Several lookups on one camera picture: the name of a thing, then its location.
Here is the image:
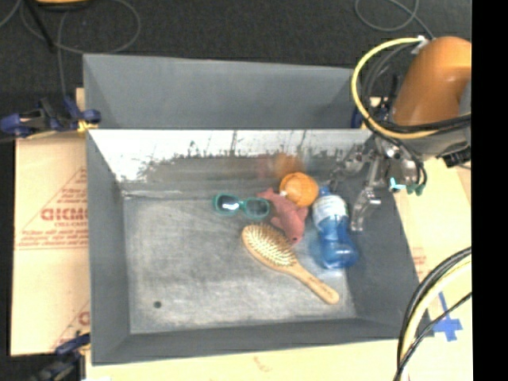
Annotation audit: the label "orange ball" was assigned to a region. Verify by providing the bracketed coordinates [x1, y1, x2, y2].
[278, 171, 320, 209]

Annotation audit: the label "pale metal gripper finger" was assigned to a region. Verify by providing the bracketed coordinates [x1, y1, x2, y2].
[328, 142, 377, 192]
[350, 159, 388, 233]

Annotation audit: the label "pink toy animal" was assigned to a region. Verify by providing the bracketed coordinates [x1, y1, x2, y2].
[256, 187, 310, 247]

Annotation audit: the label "wooden hairbrush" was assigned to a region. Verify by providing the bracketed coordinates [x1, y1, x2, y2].
[241, 221, 341, 306]

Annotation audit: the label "grey metal bin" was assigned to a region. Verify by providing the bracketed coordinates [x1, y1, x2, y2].
[82, 53, 422, 367]

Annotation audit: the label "green sunglasses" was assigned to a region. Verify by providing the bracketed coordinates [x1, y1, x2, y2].
[212, 192, 272, 219]

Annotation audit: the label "blue plastic bottle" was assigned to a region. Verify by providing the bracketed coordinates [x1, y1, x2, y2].
[310, 185, 360, 271]

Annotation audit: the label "black cylinder on white bracket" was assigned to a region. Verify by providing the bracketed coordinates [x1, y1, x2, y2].
[442, 148, 472, 169]

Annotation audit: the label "brown cardboard board, red print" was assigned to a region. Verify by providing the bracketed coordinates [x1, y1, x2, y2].
[9, 132, 93, 357]

